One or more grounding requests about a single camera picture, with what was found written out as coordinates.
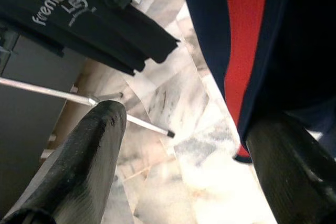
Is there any black t-shirt with green print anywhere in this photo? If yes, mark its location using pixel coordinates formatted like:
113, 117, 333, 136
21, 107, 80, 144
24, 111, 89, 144
0, 0, 181, 77

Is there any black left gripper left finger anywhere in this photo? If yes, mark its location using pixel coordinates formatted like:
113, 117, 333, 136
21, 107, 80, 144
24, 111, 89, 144
0, 100, 128, 224

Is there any dark garment with red stripe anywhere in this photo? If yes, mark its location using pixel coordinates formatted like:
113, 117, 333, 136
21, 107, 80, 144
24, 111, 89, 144
176, 0, 336, 164

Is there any black tv cabinet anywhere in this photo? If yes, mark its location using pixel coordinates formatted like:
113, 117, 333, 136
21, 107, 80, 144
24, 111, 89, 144
0, 22, 87, 209

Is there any silver metal clothes rack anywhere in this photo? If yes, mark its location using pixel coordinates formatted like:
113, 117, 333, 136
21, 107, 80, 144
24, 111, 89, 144
0, 77, 175, 138

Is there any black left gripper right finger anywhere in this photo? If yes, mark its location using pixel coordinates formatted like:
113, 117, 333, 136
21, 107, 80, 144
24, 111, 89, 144
246, 112, 336, 224

